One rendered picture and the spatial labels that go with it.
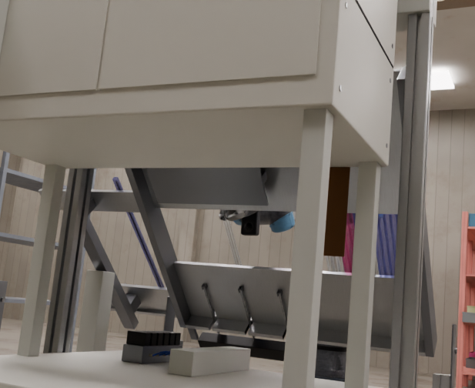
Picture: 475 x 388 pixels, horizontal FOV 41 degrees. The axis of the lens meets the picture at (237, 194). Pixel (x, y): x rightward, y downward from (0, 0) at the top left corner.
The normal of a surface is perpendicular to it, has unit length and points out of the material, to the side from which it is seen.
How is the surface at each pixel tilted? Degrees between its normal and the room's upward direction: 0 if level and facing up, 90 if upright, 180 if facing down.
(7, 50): 90
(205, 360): 90
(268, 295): 133
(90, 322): 90
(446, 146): 90
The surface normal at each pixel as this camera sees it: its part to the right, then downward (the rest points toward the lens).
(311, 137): -0.42, -0.19
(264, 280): -0.37, 0.53
